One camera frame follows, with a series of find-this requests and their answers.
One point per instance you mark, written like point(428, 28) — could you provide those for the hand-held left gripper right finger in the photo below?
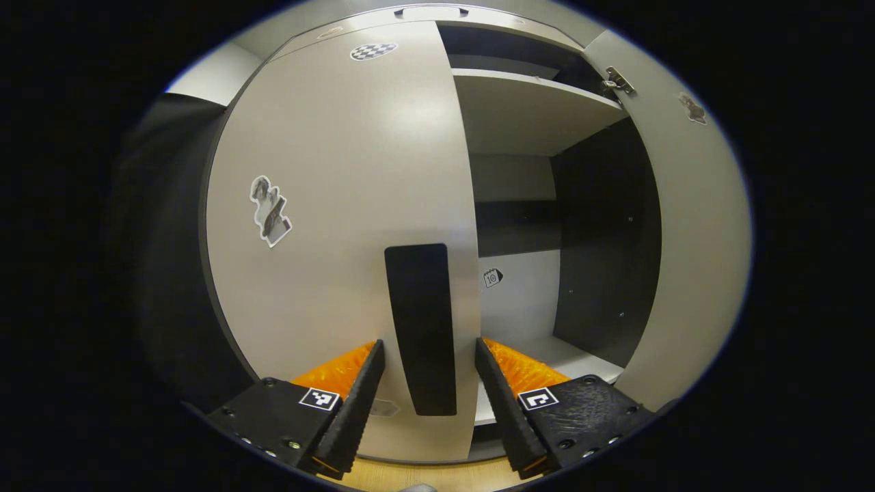
point(509, 417)

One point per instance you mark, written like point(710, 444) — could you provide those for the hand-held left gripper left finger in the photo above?
point(355, 417)

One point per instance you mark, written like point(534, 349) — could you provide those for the beige double-door shoe cabinet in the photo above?
point(601, 239)

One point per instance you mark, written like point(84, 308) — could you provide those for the beige shoe cabinet door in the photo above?
point(697, 239)
point(342, 171)

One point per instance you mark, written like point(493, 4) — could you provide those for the metal door hinge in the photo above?
point(618, 80)

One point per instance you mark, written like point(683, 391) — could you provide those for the black backdrop cloth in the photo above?
point(171, 273)

